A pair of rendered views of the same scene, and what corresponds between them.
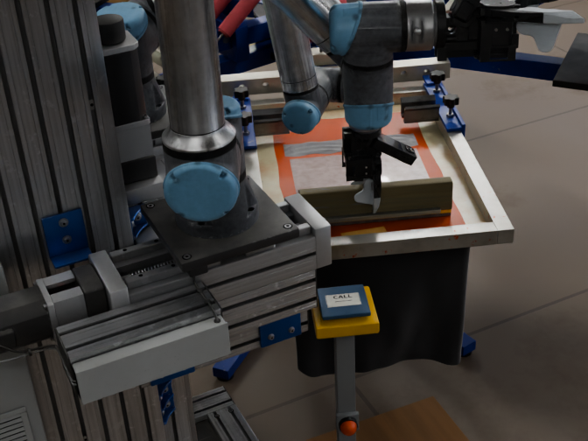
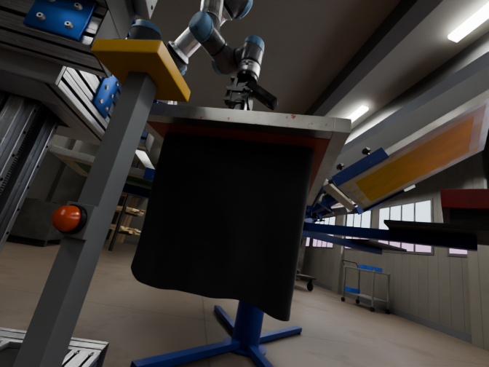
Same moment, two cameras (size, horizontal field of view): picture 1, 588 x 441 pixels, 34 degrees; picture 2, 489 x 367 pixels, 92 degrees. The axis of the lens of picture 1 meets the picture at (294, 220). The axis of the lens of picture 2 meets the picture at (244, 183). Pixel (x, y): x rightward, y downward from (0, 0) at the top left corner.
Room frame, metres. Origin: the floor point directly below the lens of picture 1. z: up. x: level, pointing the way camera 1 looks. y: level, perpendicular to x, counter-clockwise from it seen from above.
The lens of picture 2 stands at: (1.27, -0.42, 0.66)
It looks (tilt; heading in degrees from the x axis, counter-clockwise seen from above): 15 degrees up; 16
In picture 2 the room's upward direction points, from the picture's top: 12 degrees clockwise
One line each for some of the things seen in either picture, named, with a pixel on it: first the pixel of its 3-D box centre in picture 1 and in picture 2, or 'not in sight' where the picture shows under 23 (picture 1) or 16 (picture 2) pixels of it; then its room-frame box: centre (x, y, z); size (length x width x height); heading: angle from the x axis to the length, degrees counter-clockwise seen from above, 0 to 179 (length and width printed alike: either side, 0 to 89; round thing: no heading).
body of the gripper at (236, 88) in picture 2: (362, 151); (241, 93); (1.90, -0.16, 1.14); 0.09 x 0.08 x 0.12; 94
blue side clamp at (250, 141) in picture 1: (244, 129); not in sight; (2.37, 0.12, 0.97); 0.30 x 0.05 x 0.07; 4
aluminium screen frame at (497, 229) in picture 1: (358, 163); (249, 170); (2.15, -0.17, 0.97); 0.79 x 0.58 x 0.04; 4
